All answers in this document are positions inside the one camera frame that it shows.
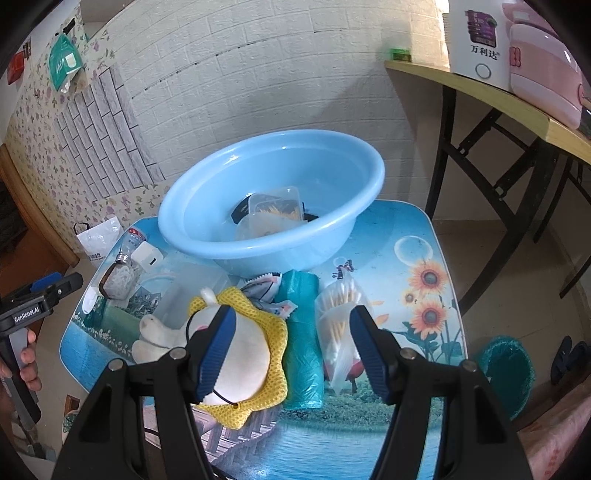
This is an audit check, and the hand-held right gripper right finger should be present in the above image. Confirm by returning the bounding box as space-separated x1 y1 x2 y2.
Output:
348 305 527 480

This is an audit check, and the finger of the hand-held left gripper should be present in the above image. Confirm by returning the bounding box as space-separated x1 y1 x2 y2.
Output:
25 272 63 295
45 272 84 304

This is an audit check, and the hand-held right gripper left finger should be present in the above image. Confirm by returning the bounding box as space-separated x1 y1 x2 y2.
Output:
51 305 238 480

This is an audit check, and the white plush toy yellow mesh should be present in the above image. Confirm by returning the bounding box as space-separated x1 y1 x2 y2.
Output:
133 286 289 431

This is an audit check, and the cotton swab zip bag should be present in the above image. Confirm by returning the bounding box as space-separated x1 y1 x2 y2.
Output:
315 270 377 395

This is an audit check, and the teal trash bag roll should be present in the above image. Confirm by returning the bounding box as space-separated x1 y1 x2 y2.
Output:
278 270 326 411

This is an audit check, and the clear plastic bottle red label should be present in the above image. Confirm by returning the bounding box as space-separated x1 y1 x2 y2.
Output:
124 228 149 254

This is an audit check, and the light blue plastic basin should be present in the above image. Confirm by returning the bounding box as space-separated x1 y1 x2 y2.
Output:
158 130 385 278

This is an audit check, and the black cosmetic tube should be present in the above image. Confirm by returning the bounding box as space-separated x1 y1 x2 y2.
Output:
230 194 320 223

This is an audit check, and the clear toothpick box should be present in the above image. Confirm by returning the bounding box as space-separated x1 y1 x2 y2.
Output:
235 186 308 240

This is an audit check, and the printed scenery desktop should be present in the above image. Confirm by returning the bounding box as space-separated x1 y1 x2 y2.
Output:
60 200 468 480

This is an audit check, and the person's left hand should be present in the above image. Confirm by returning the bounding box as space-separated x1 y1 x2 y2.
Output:
0 330 42 393

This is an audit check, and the glass jar with metal cap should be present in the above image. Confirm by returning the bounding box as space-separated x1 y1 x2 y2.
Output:
98 251 144 301

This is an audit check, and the white plastic shopping bag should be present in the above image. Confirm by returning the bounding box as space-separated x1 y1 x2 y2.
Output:
75 216 124 265

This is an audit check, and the white and blue snack packet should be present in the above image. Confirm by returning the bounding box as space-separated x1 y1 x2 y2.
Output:
265 298 297 320

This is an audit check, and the white and dark snack packet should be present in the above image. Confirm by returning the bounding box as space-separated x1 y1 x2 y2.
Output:
240 272 283 301

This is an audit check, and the white charger plug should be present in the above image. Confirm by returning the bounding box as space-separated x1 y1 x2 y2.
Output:
131 246 165 278

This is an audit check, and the teal trash bin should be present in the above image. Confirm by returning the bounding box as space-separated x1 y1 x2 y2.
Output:
470 336 537 421

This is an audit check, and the dark blue slipper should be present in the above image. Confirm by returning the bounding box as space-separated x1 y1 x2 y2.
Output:
551 336 574 385
570 340 591 377

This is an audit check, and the pink blanket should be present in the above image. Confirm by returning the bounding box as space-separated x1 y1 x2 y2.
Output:
516 405 591 480

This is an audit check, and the green hanging packet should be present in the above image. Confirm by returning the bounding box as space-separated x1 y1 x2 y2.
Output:
48 34 85 92

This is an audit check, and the wooden folding table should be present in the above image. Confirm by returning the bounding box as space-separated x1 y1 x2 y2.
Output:
385 60 591 301

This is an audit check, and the white appliance carton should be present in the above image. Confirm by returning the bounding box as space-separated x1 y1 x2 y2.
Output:
447 0 514 89

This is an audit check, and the pink rice cooker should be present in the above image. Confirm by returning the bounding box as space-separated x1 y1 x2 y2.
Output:
501 0 591 131

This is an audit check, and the red wall box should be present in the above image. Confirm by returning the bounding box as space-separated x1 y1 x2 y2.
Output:
7 50 29 86

